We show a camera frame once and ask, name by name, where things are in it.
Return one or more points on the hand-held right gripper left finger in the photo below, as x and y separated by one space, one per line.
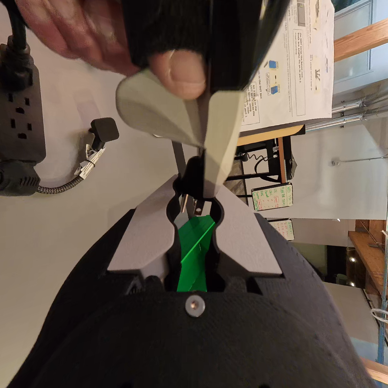
142 236

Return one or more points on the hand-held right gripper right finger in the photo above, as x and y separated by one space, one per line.
248 242

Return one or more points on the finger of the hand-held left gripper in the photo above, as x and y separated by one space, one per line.
151 112
224 127

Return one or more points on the black power strip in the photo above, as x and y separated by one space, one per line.
21 136

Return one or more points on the person's left hand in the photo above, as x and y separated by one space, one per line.
178 75

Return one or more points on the small whiteboard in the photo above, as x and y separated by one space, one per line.
272 197

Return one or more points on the green plastic bin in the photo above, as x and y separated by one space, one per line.
194 257

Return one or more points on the printed instruction sheet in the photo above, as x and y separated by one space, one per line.
303 60

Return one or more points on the white warning label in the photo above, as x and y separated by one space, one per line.
91 162

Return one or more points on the wooden beam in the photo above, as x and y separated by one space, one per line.
363 39

